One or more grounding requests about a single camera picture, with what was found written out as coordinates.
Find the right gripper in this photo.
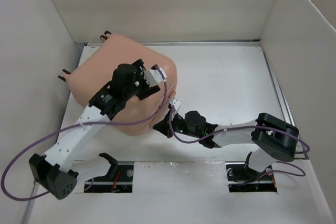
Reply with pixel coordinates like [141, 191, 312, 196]
[154, 110, 201, 138]

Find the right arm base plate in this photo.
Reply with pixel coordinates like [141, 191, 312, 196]
[226, 162, 277, 193]

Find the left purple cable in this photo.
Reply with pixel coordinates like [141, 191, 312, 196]
[1, 64, 169, 200]

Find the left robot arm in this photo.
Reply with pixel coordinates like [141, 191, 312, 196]
[28, 59, 167, 200]

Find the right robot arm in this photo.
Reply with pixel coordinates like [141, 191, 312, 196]
[153, 105, 299, 183]

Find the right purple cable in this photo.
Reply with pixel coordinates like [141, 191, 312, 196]
[169, 104, 311, 185]

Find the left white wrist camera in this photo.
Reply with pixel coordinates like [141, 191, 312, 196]
[144, 65, 167, 87]

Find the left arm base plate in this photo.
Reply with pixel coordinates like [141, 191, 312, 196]
[83, 153, 134, 194]

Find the purple cable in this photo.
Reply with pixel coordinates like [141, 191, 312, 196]
[1, 64, 169, 200]
[169, 104, 311, 185]

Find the pink suitcase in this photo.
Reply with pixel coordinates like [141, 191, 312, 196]
[59, 30, 178, 136]

